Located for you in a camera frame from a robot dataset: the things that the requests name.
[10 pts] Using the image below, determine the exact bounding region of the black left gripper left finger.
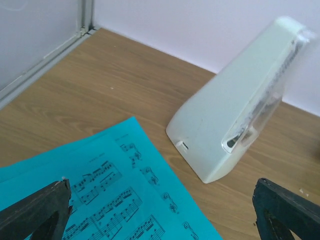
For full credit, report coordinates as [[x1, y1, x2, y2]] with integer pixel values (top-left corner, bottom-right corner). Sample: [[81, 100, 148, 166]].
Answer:
[[0, 178, 73, 240]]

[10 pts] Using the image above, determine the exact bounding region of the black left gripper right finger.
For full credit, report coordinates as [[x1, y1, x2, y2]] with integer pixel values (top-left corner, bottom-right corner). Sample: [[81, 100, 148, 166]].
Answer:
[[252, 178, 320, 240]]

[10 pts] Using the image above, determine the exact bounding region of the cyan sheet music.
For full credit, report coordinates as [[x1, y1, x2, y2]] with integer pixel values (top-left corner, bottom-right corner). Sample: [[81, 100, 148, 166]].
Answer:
[[0, 133, 223, 240], [0, 116, 223, 240]]

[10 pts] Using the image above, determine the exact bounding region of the white metronome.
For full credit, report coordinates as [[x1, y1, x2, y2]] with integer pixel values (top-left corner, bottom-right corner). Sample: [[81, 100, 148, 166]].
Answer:
[[166, 16, 307, 184]]

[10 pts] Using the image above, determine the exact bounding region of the clear plastic metronome cover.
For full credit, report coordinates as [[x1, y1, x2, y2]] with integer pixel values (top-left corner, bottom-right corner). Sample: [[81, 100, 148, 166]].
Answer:
[[222, 27, 317, 153]]

